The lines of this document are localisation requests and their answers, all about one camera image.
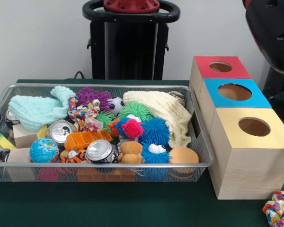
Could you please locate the pink spiky ball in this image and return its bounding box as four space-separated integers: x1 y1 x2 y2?
122 119 145 139

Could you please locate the wooden box with three holes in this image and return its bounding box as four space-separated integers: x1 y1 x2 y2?
188 55 284 201

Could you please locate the blue spiky ball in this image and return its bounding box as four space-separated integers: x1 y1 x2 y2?
141 117 171 142

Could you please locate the orange plush toy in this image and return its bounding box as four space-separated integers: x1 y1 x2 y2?
117 141 144 164

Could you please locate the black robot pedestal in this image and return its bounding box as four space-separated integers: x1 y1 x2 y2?
82 0 181 80

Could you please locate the small soccer ball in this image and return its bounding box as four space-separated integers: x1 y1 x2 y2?
107 96 125 115

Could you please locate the purple spiky ball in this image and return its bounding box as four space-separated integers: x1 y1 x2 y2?
75 86 113 112

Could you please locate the silver drink can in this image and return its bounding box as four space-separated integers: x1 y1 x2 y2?
86 139 114 164
47 120 76 145

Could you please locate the blue globe ball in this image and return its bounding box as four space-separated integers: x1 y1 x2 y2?
29 138 60 163

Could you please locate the cream cloth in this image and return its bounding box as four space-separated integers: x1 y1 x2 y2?
122 90 192 148

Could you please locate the colourful knotted rope toy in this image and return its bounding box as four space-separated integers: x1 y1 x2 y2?
68 96 103 133
262 190 284 227

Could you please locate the orange plastic crate toy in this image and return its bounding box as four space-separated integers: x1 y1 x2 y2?
64 129 114 151

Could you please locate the mint green cloth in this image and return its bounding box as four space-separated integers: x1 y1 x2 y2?
8 85 76 132

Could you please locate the silver mesh bin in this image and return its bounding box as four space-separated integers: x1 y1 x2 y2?
0 83 215 183

